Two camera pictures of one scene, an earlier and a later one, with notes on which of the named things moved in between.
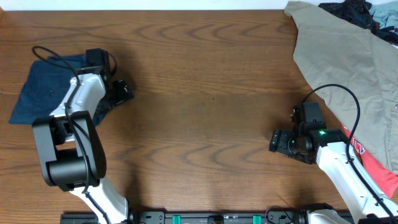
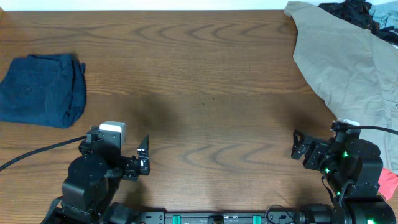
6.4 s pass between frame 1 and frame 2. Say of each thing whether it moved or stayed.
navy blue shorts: moved
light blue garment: stayed
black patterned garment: stayed
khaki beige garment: stayed
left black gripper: moved
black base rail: stayed
